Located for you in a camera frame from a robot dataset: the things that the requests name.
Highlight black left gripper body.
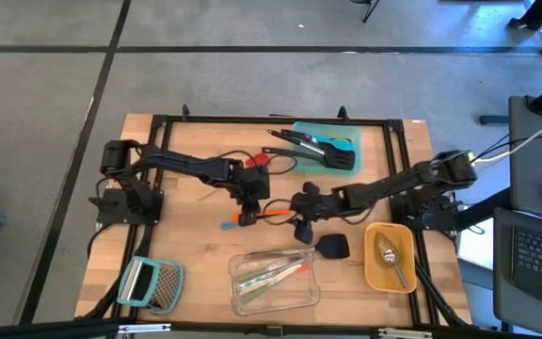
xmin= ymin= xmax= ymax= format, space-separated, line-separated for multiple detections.
xmin=237 ymin=165 xmax=272 ymax=204

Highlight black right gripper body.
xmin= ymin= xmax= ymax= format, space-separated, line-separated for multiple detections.
xmin=290 ymin=187 xmax=345 ymax=222

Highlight orange silicone spatula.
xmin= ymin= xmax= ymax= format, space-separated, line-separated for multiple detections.
xmin=231 ymin=209 xmax=295 ymax=223

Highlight solid black spatula steel handle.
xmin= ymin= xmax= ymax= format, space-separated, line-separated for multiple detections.
xmin=245 ymin=234 xmax=351 ymax=260

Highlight orange handle knife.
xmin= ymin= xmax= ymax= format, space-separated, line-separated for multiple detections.
xmin=270 ymin=263 xmax=310 ymax=283

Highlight slotted all-black spatula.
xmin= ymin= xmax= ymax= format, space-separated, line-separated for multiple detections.
xmin=261 ymin=146 xmax=357 ymax=171

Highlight slotted black spatula steel handle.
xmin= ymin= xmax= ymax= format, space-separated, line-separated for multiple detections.
xmin=266 ymin=129 xmax=355 ymax=169

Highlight black spatula red-marked handle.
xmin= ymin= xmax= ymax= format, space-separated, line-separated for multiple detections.
xmin=292 ymin=129 xmax=322 ymax=145

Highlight green handle knife patterned blade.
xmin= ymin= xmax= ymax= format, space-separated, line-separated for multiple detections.
xmin=236 ymin=256 xmax=303 ymax=283

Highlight clear plastic container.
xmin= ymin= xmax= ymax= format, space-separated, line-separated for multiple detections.
xmin=227 ymin=248 xmax=322 ymax=317

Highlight green handle knife cream blade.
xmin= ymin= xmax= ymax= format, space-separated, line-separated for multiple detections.
xmin=239 ymin=264 xmax=303 ymax=305

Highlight steel scoop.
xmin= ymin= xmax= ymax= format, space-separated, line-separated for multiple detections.
xmin=375 ymin=232 xmax=409 ymax=289

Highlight teal plastic container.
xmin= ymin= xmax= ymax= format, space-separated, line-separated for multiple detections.
xmin=292 ymin=121 xmax=362 ymax=178

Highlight yellow plastic container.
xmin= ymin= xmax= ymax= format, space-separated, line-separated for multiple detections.
xmin=362 ymin=221 xmax=418 ymax=294

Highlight teal box grater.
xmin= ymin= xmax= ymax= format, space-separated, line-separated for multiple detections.
xmin=116 ymin=255 xmax=185 ymax=315

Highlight black stand leg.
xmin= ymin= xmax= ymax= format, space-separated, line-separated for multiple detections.
xmin=350 ymin=0 xmax=380 ymax=24

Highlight dark cart foot bar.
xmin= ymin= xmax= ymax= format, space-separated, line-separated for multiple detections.
xmin=479 ymin=114 xmax=511 ymax=127

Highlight grey side table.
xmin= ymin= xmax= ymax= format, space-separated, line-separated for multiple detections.
xmin=492 ymin=206 xmax=542 ymax=338
xmin=508 ymin=95 xmax=542 ymax=225

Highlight black laptop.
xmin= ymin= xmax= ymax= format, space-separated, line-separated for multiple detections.
xmin=510 ymin=225 xmax=542 ymax=312

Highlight black rig crossbar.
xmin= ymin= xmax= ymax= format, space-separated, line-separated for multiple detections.
xmin=0 ymin=318 xmax=542 ymax=339

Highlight person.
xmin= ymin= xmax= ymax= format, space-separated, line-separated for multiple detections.
xmin=508 ymin=0 xmax=542 ymax=39

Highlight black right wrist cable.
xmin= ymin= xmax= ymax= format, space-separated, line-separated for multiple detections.
xmin=260 ymin=198 xmax=296 ymax=227

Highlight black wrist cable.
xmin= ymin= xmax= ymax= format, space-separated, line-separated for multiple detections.
xmin=260 ymin=198 xmax=296 ymax=227
xmin=218 ymin=149 xmax=299 ymax=176

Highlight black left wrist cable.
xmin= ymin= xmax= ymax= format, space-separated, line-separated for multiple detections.
xmin=218 ymin=149 xmax=299 ymax=176

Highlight black table frame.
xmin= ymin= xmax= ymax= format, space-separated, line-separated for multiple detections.
xmin=110 ymin=104 xmax=472 ymax=331

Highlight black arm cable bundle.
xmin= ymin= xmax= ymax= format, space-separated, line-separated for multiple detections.
xmin=409 ymin=230 xmax=472 ymax=329

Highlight silver metal bracket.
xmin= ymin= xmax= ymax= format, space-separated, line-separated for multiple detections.
xmin=377 ymin=328 xmax=433 ymax=339
xmin=118 ymin=322 xmax=172 ymax=335

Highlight black power cables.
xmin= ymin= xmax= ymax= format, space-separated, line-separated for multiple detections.
xmin=468 ymin=134 xmax=512 ymax=164

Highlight white cable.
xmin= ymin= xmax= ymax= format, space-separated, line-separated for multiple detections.
xmin=475 ymin=107 xmax=542 ymax=164

